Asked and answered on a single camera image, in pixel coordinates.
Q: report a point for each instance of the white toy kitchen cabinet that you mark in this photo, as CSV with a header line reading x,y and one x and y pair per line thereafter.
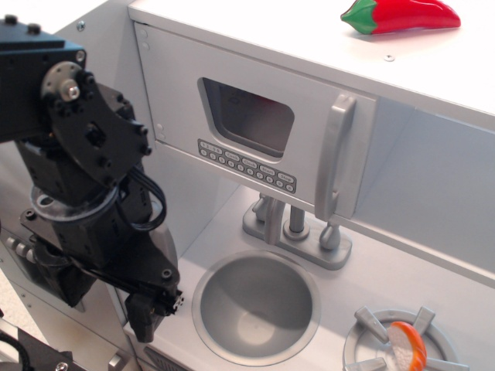
x,y
417,186

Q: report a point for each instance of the red toy chili pepper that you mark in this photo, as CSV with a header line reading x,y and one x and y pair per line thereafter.
x,y
370,17

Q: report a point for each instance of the grey round toy sink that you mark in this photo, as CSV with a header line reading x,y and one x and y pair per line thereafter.
x,y
256,308

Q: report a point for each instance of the grey toy stove burner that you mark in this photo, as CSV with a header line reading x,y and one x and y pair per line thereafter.
x,y
367,346

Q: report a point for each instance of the grey microwave door handle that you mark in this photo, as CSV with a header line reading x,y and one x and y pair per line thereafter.
x,y
338,124

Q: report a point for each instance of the orange salmon sushi toy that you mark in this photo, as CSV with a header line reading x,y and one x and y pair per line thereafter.
x,y
408,346

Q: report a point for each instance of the grey toy faucet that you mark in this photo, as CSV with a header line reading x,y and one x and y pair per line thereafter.
x,y
289,228

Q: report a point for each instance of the white toy microwave door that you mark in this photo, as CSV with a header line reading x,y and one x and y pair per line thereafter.
x,y
201,100

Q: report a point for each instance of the grey toy ice dispenser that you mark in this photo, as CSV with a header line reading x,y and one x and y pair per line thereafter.
x,y
15,253

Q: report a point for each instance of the red toy strawberry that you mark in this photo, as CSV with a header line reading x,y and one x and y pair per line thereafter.
x,y
266,108

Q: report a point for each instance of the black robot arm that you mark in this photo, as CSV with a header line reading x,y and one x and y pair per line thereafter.
x,y
93,208

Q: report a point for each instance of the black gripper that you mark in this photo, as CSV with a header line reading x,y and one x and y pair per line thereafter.
x,y
73,252

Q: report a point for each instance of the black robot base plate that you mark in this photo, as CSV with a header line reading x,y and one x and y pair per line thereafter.
x,y
21,351

